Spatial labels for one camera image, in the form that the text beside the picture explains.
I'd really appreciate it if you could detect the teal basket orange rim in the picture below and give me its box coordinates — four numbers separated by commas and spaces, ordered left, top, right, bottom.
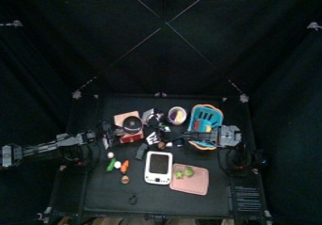
185, 104, 226, 152

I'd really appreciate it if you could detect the green toy lime half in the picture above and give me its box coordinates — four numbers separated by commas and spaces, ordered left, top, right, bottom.
183, 166, 196, 177

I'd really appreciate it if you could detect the red wooden box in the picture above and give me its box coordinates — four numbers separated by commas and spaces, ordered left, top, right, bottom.
113, 110, 144, 144

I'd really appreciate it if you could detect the white toy knife block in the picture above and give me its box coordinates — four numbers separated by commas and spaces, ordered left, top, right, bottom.
141, 108, 165, 128

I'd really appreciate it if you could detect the pink cutting board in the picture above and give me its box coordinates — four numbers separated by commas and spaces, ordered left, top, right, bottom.
168, 163, 210, 197

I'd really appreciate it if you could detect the dark grey flat toy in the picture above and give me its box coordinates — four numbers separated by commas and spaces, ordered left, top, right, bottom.
135, 142, 149, 161

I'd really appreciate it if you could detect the white tablet device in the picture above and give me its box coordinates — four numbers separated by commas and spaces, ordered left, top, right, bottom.
143, 151, 173, 185

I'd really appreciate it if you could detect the orange toy carrot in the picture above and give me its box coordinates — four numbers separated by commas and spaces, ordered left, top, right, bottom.
119, 159, 131, 175

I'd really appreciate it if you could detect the green toy cucumber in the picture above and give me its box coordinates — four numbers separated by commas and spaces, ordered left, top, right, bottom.
104, 157, 117, 173

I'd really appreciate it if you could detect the small bowl purple yellow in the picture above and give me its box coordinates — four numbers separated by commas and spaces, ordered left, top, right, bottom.
167, 105, 188, 126

